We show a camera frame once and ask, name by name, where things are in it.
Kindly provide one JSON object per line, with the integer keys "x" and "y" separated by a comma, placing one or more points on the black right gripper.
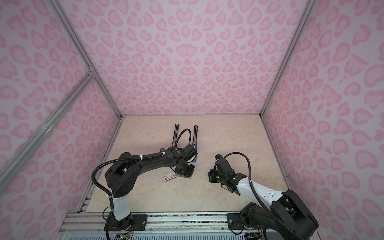
{"x": 211, "y": 175}

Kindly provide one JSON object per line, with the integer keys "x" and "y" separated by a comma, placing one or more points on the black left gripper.
{"x": 189, "y": 174}

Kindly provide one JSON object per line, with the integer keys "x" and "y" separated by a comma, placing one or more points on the red white staple box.
{"x": 169, "y": 176}

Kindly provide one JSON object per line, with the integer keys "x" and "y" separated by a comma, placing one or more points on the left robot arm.
{"x": 122, "y": 175}

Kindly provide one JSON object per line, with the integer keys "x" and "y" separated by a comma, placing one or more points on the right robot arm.
{"x": 283, "y": 212}

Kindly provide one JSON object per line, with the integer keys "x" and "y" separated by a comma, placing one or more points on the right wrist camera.
{"x": 218, "y": 157}

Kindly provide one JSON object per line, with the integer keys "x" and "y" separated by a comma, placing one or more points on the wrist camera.
{"x": 218, "y": 157}
{"x": 190, "y": 153}

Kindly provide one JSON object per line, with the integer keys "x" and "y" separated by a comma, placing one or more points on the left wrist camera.
{"x": 190, "y": 153}

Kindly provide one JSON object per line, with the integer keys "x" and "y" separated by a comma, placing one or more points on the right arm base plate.
{"x": 237, "y": 222}

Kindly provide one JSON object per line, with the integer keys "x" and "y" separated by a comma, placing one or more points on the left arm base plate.
{"x": 126, "y": 222}

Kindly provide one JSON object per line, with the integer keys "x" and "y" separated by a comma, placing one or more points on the aluminium front rail frame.
{"x": 165, "y": 226}

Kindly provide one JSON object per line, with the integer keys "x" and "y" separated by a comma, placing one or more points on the aluminium diagonal wall strut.
{"x": 23, "y": 155}

